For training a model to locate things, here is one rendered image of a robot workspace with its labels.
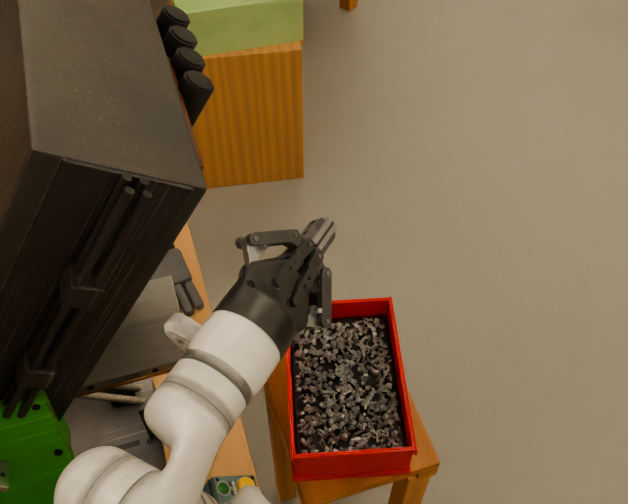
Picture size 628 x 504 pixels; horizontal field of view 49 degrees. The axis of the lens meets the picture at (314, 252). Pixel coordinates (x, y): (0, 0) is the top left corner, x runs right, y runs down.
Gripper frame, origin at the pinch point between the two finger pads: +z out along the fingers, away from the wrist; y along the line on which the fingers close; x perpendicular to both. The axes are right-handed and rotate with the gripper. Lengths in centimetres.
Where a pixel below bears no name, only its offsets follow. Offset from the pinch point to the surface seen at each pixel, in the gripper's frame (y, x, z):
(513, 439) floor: -131, 77, 69
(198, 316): -20, 65, 15
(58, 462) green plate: -8.0, 41.4, -24.8
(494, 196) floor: -103, 105, 163
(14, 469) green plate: -5, 43, -28
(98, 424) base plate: -18, 67, -12
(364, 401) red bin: -46, 40, 15
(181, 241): -10, 75, 29
